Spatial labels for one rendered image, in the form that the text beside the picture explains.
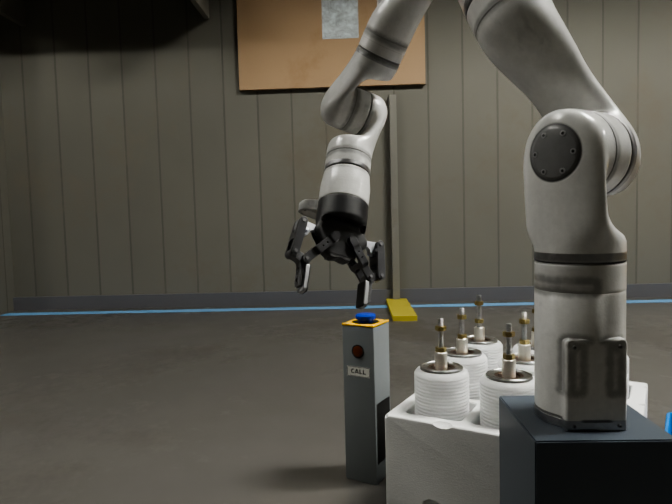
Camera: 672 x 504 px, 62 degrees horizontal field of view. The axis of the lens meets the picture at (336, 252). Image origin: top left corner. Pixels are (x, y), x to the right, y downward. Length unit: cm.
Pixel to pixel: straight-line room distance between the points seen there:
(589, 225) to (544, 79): 19
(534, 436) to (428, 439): 39
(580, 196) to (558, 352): 16
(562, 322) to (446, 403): 41
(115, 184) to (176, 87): 68
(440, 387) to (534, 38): 57
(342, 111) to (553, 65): 32
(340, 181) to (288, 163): 255
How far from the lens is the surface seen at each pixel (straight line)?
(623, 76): 373
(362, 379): 111
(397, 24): 86
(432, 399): 99
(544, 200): 62
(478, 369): 110
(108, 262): 364
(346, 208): 78
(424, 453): 100
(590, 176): 60
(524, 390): 95
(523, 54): 71
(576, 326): 62
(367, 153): 84
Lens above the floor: 53
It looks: 4 degrees down
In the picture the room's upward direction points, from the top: 2 degrees counter-clockwise
